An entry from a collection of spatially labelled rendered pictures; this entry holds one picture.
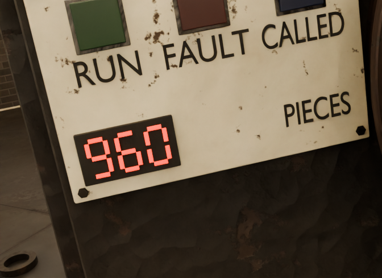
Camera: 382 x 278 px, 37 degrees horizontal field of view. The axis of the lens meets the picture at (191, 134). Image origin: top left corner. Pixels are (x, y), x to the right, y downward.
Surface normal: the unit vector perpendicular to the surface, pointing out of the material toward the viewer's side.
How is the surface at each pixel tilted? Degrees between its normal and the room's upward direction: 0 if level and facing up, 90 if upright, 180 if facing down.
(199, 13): 90
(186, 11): 90
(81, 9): 90
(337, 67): 90
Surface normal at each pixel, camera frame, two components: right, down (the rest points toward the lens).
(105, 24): 0.18, 0.26
